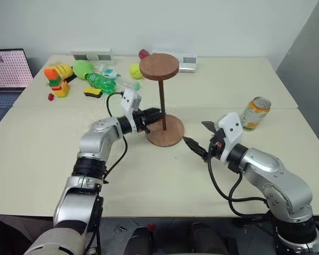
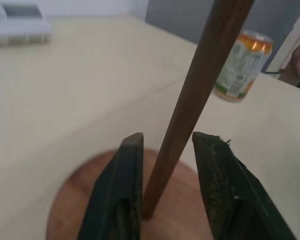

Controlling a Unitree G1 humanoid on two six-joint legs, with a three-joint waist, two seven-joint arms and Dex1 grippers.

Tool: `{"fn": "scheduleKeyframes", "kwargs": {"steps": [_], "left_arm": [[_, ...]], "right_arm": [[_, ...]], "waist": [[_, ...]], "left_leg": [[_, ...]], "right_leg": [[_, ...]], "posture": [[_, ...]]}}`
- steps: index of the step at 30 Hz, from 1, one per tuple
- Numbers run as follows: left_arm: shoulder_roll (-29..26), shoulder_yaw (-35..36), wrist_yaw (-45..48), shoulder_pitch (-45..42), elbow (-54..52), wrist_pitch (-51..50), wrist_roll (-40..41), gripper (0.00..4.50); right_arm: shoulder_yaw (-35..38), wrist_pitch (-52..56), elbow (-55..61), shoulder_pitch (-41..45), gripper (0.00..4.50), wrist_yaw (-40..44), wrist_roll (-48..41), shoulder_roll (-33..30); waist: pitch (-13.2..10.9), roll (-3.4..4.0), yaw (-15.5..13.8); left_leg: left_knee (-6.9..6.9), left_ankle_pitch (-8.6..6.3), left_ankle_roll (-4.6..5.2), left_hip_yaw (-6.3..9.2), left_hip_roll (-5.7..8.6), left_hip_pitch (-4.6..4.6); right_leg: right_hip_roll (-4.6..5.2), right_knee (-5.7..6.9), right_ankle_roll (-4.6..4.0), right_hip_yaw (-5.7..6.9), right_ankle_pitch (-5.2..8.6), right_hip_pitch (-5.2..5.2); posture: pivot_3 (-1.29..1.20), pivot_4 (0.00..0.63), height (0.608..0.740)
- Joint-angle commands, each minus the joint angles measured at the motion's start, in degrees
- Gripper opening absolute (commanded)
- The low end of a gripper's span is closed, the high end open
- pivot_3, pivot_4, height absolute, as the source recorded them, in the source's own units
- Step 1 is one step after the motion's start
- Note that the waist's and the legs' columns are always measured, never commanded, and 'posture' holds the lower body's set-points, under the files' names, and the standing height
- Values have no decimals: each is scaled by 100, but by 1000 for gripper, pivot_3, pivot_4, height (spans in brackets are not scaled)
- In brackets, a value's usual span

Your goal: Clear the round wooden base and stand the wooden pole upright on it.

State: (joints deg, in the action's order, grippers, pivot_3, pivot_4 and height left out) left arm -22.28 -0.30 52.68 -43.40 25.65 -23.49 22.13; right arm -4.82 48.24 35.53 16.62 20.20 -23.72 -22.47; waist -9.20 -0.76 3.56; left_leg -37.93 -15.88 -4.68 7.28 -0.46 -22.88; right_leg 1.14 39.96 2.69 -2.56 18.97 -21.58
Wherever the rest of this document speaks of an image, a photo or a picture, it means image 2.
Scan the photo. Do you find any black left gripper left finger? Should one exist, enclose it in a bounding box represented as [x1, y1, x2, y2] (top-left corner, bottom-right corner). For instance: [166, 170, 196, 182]
[76, 132, 145, 240]

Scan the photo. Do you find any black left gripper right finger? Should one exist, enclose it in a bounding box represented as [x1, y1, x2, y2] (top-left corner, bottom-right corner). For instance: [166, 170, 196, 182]
[191, 131, 298, 240]

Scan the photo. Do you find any dark wooden pole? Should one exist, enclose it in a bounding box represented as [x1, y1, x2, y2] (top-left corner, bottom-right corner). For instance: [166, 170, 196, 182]
[141, 0, 256, 221]

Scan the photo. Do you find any round wooden base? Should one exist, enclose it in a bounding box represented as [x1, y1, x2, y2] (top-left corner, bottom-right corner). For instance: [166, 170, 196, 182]
[46, 148, 214, 240]

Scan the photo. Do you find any orange and white drink can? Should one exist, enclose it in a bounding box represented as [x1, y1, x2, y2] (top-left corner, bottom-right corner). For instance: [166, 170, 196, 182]
[212, 29, 274, 103]

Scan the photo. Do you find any white slatted plastic box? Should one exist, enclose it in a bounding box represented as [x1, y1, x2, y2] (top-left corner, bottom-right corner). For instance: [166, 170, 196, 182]
[0, 2, 52, 47]

